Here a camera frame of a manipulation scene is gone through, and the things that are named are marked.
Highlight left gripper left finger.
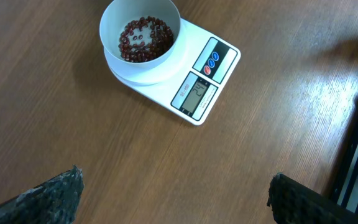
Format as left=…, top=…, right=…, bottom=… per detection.
left=0, top=166, right=85, bottom=223

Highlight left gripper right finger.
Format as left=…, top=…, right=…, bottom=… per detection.
left=267, top=173, right=358, bottom=224

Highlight white digital kitchen scale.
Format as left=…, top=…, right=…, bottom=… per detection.
left=104, top=19, right=241, bottom=125

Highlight white round bowl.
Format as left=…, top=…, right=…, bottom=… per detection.
left=99, top=0, right=181, bottom=67

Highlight red beans in bowl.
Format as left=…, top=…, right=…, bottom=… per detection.
left=118, top=16, right=174, bottom=63

